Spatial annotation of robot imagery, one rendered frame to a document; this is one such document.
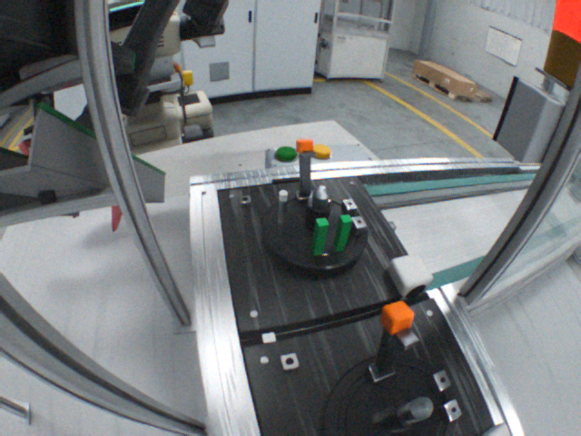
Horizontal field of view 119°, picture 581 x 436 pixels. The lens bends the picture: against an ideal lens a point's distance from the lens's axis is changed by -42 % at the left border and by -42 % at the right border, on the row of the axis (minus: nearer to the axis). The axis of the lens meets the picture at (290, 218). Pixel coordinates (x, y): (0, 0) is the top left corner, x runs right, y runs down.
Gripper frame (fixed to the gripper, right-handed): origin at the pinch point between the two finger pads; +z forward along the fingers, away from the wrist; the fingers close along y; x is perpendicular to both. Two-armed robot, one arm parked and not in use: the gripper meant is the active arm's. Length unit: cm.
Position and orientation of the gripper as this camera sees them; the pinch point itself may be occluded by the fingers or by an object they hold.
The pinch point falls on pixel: (93, 220)
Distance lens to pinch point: 58.3
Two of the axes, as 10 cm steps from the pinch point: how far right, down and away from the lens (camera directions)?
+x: -1.2, -3.0, 9.4
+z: -3.0, 9.2, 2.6
